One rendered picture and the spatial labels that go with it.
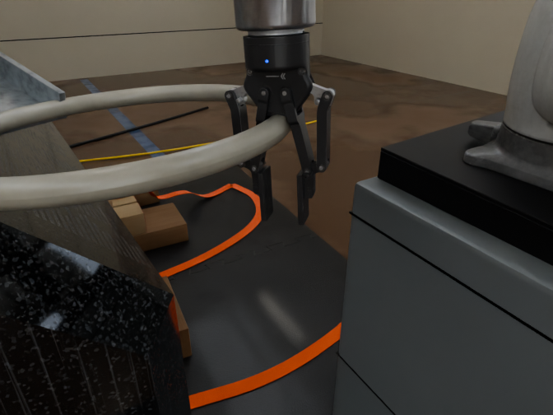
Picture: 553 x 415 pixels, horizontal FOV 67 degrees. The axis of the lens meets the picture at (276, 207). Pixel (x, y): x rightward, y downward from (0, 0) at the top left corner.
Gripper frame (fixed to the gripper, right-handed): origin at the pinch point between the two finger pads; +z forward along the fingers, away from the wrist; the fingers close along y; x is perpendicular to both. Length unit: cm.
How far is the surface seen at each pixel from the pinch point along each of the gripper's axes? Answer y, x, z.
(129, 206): 103, -92, 54
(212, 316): 49, -58, 78
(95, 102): 38.9, -13.4, -9.2
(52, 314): 30.7, 14.2, 14.5
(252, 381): 25, -35, 80
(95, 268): 30.4, 4.7, 12.9
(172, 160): 5.1, 16.9, -10.8
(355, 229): -7.6, -15.8, 12.6
